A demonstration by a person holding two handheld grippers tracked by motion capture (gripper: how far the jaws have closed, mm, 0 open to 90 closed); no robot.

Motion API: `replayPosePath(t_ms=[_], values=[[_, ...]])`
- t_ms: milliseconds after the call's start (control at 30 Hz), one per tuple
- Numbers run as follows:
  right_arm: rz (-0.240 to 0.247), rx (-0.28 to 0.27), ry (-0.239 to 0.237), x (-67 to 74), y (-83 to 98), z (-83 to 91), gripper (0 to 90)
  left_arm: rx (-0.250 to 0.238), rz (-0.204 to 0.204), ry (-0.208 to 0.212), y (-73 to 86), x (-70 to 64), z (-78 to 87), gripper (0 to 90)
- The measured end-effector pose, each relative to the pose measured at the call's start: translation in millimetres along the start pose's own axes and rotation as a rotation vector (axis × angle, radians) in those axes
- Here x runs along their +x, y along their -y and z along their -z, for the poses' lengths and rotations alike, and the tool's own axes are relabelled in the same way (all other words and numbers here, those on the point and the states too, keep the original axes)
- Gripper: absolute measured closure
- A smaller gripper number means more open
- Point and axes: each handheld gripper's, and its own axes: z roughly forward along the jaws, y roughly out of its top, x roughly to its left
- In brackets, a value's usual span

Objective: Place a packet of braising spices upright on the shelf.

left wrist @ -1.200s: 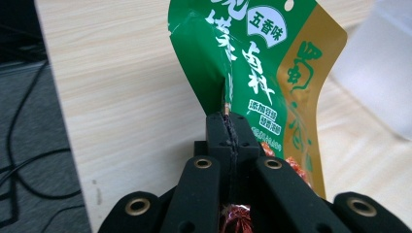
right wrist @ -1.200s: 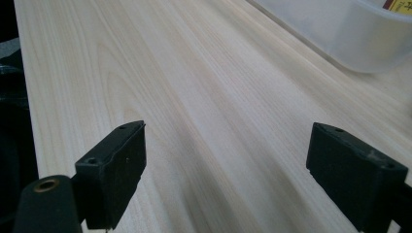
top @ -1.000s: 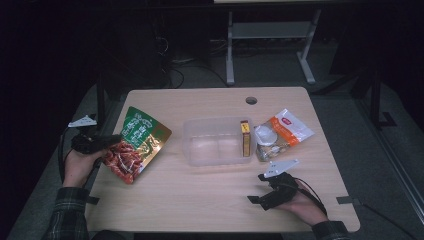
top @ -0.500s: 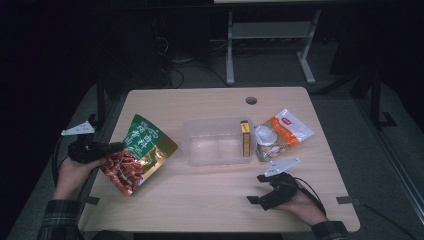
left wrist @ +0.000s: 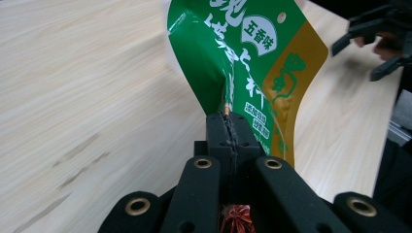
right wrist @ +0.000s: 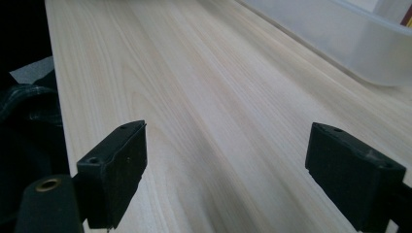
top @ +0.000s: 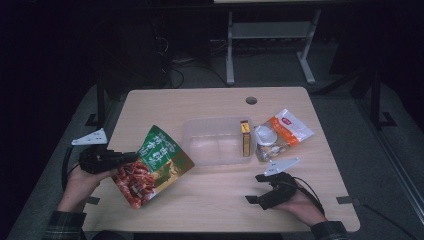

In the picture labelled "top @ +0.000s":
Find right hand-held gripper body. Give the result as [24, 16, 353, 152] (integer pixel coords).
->
[258, 157, 301, 211]

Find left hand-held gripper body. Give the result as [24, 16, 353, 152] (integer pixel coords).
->
[71, 128, 125, 175]

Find green and red seasoning packet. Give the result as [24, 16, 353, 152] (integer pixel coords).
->
[111, 124, 196, 210]

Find clear plastic container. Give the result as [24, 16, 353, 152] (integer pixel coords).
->
[181, 116, 258, 168]

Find person's right hand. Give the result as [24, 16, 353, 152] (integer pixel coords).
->
[273, 188, 326, 228]

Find person's left hand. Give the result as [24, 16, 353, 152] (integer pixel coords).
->
[56, 165, 118, 213]

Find small jar with white lid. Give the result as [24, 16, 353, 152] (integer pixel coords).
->
[254, 123, 285, 163]

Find white and orange packet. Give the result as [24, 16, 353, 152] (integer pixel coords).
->
[268, 108, 315, 148]

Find black stand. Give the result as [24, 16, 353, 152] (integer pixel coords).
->
[365, 68, 398, 130]
[84, 74, 108, 131]

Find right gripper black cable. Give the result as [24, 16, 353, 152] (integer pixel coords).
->
[293, 175, 326, 216]

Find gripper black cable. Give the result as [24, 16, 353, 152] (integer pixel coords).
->
[61, 145, 81, 193]
[293, 175, 326, 216]

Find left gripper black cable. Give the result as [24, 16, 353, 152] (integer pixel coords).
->
[61, 145, 81, 193]

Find black floor cables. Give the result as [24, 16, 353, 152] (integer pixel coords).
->
[156, 33, 231, 89]

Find thin black floor cable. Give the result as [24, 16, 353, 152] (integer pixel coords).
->
[361, 202, 413, 240]

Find grey metal stand frame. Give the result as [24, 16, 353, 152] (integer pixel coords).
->
[225, 9, 323, 86]

